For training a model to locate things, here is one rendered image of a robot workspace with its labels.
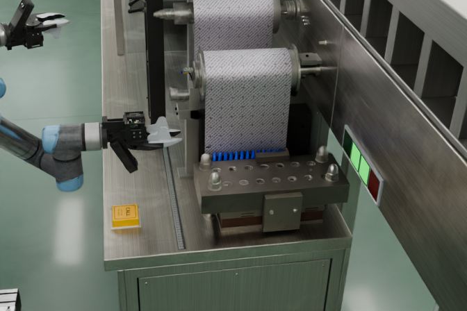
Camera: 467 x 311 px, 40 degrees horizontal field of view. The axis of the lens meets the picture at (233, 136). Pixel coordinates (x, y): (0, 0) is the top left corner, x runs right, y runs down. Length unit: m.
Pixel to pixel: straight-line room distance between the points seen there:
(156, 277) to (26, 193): 1.90
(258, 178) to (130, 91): 0.89
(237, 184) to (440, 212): 0.66
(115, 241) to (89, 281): 1.24
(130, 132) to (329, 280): 0.69
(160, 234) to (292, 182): 0.38
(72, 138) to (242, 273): 0.58
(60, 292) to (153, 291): 1.20
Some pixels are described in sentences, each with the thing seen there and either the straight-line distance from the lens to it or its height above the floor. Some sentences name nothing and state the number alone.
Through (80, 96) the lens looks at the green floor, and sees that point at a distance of 4.45.
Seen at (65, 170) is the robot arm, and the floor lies 1.03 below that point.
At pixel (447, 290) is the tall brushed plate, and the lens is 1.25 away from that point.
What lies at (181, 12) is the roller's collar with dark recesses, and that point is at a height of 1.35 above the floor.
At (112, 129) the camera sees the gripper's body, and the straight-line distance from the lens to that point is 1.75.
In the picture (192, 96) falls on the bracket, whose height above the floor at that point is 1.18.
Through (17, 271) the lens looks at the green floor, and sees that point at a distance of 3.09.
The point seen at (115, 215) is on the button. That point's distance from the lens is 1.79.
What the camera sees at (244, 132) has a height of 1.09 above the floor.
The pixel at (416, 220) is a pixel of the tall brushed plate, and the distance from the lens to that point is 1.32.
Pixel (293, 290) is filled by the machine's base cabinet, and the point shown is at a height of 0.72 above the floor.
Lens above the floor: 2.01
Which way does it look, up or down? 31 degrees down
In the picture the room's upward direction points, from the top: 2 degrees clockwise
